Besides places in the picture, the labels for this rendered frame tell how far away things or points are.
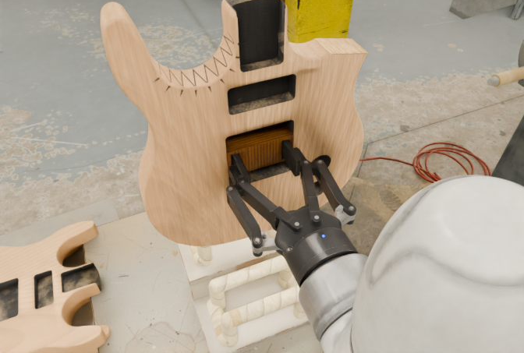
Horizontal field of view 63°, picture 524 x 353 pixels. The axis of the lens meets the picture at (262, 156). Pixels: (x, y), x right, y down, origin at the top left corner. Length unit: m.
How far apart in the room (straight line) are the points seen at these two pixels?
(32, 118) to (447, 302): 3.28
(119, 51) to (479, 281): 0.37
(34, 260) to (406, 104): 2.70
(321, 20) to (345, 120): 1.34
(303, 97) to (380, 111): 2.61
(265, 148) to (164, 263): 0.62
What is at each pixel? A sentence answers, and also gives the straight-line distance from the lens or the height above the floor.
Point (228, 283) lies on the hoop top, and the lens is 0.95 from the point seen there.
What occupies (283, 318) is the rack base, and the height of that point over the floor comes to 0.94.
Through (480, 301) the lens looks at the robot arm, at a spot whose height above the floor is 1.69.
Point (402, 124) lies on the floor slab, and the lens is 3.11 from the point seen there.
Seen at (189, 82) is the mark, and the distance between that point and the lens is 0.51.
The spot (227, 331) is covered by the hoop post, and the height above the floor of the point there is 1.02.
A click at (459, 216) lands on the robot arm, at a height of 1.70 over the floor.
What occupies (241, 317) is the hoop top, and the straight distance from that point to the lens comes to 0.92.
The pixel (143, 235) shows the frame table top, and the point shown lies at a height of 0.93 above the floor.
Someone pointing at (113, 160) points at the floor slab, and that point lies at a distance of 2.84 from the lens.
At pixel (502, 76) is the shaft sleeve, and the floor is 1.26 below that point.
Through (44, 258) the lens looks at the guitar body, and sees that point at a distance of 1.18.
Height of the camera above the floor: 1.87
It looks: 44 degrees down
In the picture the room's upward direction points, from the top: straight up
